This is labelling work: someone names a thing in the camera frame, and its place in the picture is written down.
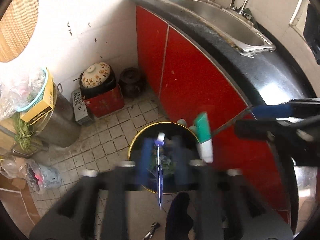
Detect dark clay jar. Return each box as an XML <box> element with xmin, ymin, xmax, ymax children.
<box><xmin>118</xmin><ymin>67</ymin><xmax>146</xmax><ymax>99</ymax></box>

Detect green white tube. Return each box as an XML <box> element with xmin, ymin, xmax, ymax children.
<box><xmin>194</xmin><ymin>112</ymin><xmax>214</xmax><ymax>163</ymax></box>

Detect grey perforated box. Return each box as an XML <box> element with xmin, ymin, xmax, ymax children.
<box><xmin>72</xmin><ymin>88</ymin><xmax>94</xmax><ymax>126</ymax></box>

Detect teal plastic basket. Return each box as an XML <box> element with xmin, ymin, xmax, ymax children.
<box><xmin>14</xmin><ymin>68</ymin><xmax>46</xmax><ymax>112</ymax></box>

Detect purple white toothbrush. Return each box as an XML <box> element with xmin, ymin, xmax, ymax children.
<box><xmin>155</xmin><ymin>132</ymin><xmax>165</xmax><ymax>210</ymax></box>

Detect clear plastic bag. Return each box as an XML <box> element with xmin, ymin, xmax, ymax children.
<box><xmin>1</xmin><ymin>68</ymin><xmax>48</xmax><ymax>120</ymax></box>

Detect black yellow-rimmed trash bin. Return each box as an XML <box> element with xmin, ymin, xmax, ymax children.
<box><xmin>128</xmin><ymin>121</ymin><xmax>200</xmax><ymax>194</ymax></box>

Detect green leafy vegetables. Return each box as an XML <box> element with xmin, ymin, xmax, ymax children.
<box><xmin>11</xmin><ymin>113</ymin><xmax>33</xmax><ymax>152</ymax></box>

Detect yellow cardboard box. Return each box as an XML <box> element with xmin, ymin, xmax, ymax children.
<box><xmin>20</xmin><ymin>68</ymin><xmax>54</xmax><ymax>125</ymax></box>

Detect round bamboo mat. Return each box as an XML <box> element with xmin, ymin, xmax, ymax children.
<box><xmin>1</xmin><ymin>0</ymin><xmax>39</xmax><ymax>62</ymax></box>

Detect red cabinet door right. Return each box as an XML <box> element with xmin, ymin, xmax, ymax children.
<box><xmin>160</xmin><ymin>27</ymin><xmax>290</xmax><ymax>223</ymax></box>

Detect red box under pot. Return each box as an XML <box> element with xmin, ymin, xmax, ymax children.
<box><xmin>82</xmin><ymin>84</ymin><xmax>125</xmax><ymax>118</ymax></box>

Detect plastic bag on floor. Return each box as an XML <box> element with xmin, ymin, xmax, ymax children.
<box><xmin>1</xmin><ymin>156</ymin><xmax>62</xmax><ymax>194</ymax></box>

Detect stainless steel sink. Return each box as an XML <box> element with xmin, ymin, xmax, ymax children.
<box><xmin>158</xmin><ymin>0</ymin><xmax>276</xmax><ymax>57</ymax></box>

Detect red cabinet door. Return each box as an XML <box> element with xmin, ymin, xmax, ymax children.
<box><xmin>136</xmin><ymin>6</ymin><xmax>168</xmax><ymax>95</ymax></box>
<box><xmin>160</xmin><ymin>27</ymin><xmax>290</xmax><ymax>223</ymax></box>

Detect steel stock pot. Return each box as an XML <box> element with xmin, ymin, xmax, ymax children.
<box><xmin>33</xmin><ymin>84</ymin><xmax>81</xmax><ymax>148</ymax></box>

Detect floral ceramic pot lid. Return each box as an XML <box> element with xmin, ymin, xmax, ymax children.
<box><xmin>81</xmin><ymin>62</ymin><xmax>111</xmax><ymax>89</ymax></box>

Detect red cabinet door left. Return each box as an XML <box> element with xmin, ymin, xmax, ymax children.
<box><xmin>136</xmin><ymin>6</ymin><xmax>168</xmax><ymax>95</ymax></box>

